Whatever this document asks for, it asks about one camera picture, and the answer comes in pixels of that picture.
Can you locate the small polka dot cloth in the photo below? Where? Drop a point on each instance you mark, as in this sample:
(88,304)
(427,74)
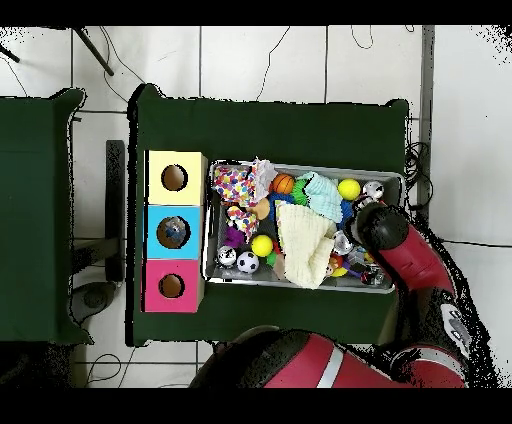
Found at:
(244,220)

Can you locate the clear plastic packet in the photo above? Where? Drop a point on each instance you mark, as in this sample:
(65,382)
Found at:
(174,230)

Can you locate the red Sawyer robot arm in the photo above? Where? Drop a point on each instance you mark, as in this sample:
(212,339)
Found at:
(416,260)

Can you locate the shallow silver mesh bin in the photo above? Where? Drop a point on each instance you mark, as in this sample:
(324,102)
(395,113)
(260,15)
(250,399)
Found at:
(280,282)

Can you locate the wooden three-hole box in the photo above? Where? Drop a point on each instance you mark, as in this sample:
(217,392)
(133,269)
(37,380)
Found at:
(192,160)

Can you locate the blue spiky ball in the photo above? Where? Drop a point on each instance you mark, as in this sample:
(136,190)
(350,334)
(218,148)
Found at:
(276,198)
(346,210)

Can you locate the yellow foam ball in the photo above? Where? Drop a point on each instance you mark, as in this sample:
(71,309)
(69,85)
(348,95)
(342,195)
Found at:
(262,245)
(349,189)

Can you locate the large polka dot cloth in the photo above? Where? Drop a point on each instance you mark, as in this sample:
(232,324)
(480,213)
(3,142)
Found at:
(234,184)

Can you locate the orange toy basketball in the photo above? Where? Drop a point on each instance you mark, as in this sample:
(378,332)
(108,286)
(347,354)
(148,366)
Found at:
(283,183)

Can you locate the green spiky ball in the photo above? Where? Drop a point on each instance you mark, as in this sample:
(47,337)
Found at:
(299,192)

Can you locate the small soccer ball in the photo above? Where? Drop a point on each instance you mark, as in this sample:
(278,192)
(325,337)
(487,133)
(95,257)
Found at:
(248,262)

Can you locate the cream waffle cloth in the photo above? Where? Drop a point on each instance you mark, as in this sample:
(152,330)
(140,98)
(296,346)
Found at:
(304,244)

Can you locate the mint green waffle cloth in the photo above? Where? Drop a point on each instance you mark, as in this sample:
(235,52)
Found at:
(322,194)

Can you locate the dark green tablecloth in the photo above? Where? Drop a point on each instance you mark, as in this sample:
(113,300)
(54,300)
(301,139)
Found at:
(280,132)

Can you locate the silver drink can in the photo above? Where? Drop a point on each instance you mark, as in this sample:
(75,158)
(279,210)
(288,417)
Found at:
(342,242)
(372,189)

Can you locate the black flat panel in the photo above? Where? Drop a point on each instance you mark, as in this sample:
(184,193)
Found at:
(115,180)

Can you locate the dark green side-table cloth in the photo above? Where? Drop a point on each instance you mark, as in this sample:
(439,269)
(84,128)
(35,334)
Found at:
(32,200)

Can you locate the black tripod leg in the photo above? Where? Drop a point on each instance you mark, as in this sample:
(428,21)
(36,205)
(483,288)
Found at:
(94,50)
(10,54)

